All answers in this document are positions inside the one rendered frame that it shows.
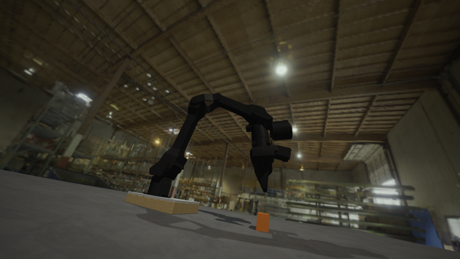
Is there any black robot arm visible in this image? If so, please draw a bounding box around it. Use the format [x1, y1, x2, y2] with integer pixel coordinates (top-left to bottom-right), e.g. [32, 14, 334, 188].
[143, 93, 293, 198]

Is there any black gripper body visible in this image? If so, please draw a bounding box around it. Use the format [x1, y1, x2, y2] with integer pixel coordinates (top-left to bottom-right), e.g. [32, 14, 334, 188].
[250, 137, 275, 160]

